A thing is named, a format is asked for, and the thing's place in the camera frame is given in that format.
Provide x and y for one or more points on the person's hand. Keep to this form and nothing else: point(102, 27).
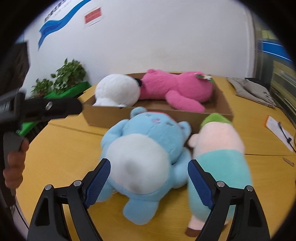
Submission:
point(13, 174)

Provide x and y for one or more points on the red white wall sign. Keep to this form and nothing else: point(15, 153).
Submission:
point(93, 16)

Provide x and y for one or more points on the pink teal plush toy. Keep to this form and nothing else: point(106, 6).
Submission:
point(219, 150)

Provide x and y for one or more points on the pink plush bear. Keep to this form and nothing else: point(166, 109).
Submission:
point(186, 91)

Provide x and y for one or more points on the brown cardboard box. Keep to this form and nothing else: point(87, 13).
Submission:
point(107, 116)

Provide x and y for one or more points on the black pen on notepad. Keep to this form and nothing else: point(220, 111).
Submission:
point(288, 139)

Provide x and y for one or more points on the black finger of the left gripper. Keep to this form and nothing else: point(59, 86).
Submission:
point(40, 109)

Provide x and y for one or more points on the grey cloth bag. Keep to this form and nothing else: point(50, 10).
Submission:
point(252, 91)

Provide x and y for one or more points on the light blue plush bear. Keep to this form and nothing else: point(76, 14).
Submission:
point(148, 158)

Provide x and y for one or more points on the white plush toy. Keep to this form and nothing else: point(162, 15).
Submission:
point(117, 90)

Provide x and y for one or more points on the green potted plant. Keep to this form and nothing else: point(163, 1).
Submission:
point(67, 76)

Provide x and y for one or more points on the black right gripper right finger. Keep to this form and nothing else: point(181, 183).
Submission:
point(249, 221)

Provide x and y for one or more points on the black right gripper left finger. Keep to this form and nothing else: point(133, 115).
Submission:
point(48, 221)

